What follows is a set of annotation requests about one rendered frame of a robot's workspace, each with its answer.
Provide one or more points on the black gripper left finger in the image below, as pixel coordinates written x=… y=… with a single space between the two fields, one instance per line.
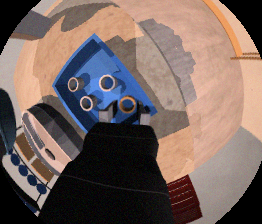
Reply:
x=107 y=114

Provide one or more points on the orange metal ring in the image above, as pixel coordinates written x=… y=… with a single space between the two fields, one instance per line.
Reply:
x=124 y=109

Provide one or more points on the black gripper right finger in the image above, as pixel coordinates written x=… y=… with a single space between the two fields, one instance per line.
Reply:
x=144 y=116

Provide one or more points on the blue crate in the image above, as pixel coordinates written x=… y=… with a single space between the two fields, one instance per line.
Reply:
x=90 y=62

